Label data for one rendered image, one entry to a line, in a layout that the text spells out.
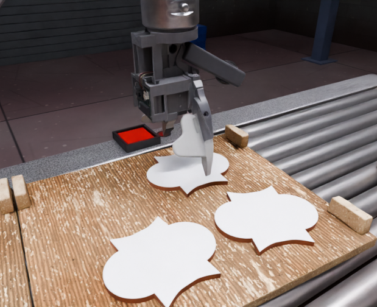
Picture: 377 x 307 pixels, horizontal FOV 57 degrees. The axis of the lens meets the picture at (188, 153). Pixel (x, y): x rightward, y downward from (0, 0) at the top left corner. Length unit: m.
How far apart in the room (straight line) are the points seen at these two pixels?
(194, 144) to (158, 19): 0.17
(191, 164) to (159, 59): 0.20
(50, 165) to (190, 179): 0.28
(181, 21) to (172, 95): 0.10
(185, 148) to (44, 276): 0.23
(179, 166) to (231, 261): 0.21
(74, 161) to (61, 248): 0.25
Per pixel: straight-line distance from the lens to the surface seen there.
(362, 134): 0.84
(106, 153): 0.71
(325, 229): 0.51
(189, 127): 0.49
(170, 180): 0.56
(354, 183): 0.66
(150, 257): 0.43
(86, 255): 0.46
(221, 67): 0.52
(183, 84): 0.48
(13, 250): 0.50
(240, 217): 0.49
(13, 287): 0.46
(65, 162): 0.70
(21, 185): 0.57
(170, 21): 0.45
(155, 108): 0.48
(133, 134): 0.74
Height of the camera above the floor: 1.26
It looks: 30 degrees down
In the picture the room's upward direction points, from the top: straight up
